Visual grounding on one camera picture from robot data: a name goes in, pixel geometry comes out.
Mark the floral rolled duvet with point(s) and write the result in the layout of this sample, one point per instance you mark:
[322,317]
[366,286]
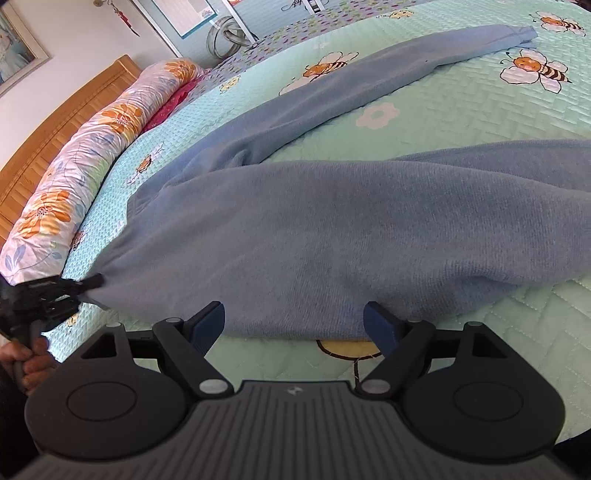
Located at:
[83,161]

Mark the sliding door wardrobe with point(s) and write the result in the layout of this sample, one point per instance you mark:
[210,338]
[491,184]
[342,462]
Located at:
[249,23]

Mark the red hanging ornament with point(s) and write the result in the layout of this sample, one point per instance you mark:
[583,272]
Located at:
[124,18]

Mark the wooden headboard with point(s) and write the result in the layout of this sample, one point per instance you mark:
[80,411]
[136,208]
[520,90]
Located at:
[55,134]

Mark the blue knit pants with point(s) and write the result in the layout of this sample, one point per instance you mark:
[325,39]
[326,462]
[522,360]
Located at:
[300,230]

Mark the red pillow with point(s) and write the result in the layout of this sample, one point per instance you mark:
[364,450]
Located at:
[173,104]

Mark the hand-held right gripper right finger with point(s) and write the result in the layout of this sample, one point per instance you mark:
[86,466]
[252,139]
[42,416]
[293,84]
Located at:
[379,323]

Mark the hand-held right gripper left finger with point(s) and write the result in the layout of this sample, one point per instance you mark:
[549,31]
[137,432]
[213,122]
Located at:
[208,325]

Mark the person's left hand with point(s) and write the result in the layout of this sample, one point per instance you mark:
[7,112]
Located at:
[32,364]

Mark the bee print quilted bedspread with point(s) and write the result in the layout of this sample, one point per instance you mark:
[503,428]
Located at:
[461,120]

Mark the blue framed poster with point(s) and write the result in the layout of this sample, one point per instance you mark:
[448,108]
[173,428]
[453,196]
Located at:
[189,14]

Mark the framed wedding photo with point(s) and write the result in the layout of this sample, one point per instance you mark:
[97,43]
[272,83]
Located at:
[16,50]

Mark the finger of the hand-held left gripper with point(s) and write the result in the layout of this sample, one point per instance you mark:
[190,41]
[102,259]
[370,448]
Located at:
[85,284]

